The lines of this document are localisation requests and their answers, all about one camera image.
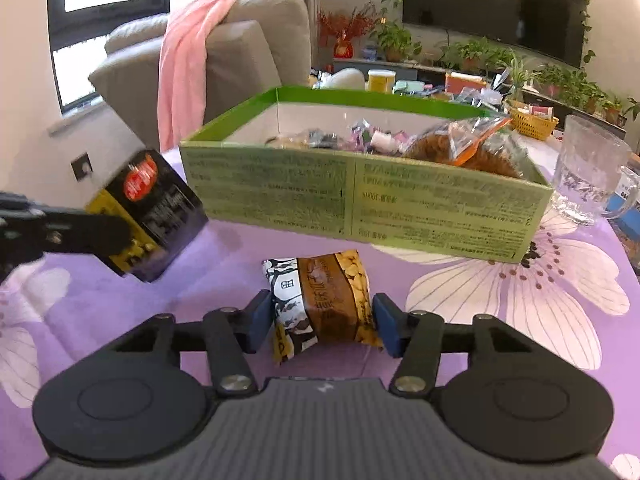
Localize pink towel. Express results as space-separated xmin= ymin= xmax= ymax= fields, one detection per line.
xmin=157 ymin=0 xmax=250 ymax=153

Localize snack packets inside box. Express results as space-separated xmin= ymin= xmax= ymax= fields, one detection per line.
xmin=350 ymin=121 xmax=376 ymax=153

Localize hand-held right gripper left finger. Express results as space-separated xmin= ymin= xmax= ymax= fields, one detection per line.
xmin=107 ymin=289 xmax=275 ymax=397

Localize yellow woven basket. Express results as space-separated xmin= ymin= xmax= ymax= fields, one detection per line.
xmin=506 ymin=100 xmax=560 ymax=141

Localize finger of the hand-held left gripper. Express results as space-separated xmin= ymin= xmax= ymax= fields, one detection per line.
xmin=0 ymin=192 xmax=133 ymax=281

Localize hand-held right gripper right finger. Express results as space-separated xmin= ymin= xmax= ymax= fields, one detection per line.
xmin=372 ymin=292 xmax=543 ymax=397

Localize purple floral tablecloth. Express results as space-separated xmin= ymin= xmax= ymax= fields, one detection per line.
xmin=0 ymin=150 xmax=640 ymax=480

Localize blue white box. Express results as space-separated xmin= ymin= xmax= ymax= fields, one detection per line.
xmin=605 ymin=167 xmax=640 ymax=233

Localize glass mug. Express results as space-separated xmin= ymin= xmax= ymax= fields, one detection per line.
xmin=550 ymin=115 xmax=640 ymax=226

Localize grey armchair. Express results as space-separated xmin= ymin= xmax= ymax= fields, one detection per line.
xmin=89 ymin=0 xmax=312 ymax=153

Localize black yellow snack packet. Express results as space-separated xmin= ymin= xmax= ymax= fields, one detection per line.
xmin=84 ymin=149 xmax=208 ymax=282

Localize wall television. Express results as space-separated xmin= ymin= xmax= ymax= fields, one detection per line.
xmin=401 ymin=0 xmax=587 ymax=68

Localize black white cookie packet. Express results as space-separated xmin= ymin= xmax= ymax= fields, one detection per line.
xmin=305 ymin=130 xmax=342 ymax=150

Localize orange tissue box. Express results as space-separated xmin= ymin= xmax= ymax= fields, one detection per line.
xmin=444 ymin=71 xmax=488 ymax=95

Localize green cardboard box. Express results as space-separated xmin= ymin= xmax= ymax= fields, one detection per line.
xmin=179 ymin=86 xmax=553 ymax=265

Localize yellow can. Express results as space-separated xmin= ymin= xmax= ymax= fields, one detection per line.
xmin=367 ymin=69 xmax=397 ymax=94

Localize round white coffee table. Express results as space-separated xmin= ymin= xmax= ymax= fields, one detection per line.
xmin=515 ymin=130 xmax=568 ymax=166

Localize long beige snack packet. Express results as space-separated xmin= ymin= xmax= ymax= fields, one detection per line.
xmin=265 ymin=133 xmax=307 ymax=150

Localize wall socket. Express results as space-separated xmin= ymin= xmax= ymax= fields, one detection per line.
xmin=71 ymin=152 xmax=94 ymax=182

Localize brown yellow snack packet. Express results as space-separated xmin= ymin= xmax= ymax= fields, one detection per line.
xmin=262 ymin=250 xmax=385 ymax=367

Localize spider plant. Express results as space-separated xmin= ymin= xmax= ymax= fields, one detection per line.
xmin=495 ymin=52 xmax=538 ymax=106

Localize clear bag of brown nuts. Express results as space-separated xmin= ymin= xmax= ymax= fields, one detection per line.
xmin=402 ymin=115 xmax=528 ymax=179

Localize row of potted plants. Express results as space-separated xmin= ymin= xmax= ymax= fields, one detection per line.
xmin=370 ymin=20 xmax=640 ymax=126

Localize dark television cabinet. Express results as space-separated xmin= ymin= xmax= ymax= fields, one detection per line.
xmin=332 ymin=57 xmax=628 ymax=136

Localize red flower plant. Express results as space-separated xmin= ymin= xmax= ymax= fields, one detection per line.
xmin=317 ymin=2 xmax=381 ymax=58

